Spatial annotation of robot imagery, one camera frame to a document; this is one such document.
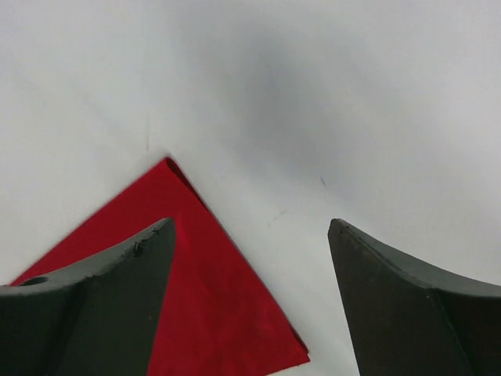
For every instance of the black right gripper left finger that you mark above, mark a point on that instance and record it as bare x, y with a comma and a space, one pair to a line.
98, 316

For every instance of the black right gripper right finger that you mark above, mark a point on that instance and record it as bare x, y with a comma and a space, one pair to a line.
408, 317

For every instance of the red satin napkin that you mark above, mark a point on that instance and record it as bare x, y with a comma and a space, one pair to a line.
218, 317

